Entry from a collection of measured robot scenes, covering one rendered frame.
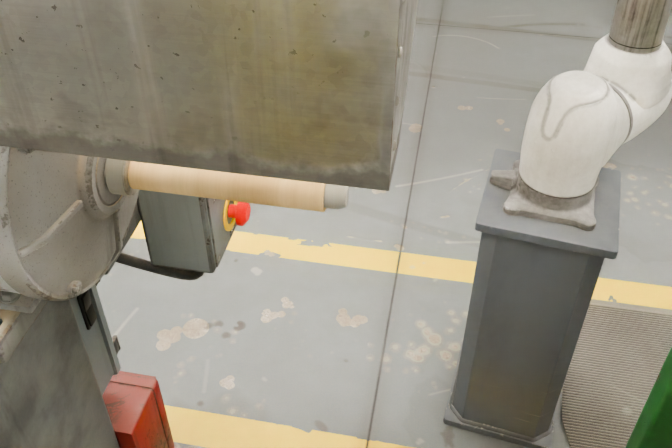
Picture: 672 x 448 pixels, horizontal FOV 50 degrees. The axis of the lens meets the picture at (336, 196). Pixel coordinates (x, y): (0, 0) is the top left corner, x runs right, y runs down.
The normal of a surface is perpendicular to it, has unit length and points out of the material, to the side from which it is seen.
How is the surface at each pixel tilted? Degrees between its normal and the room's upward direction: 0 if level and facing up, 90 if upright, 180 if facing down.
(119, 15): 90
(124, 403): 0
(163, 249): 90
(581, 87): 5
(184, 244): 90
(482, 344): 90
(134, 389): 0
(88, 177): 72
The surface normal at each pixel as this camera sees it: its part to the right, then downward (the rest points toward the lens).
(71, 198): 0.95, 0.18
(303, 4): -0.18, 0.62
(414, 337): 0.00, -0.78
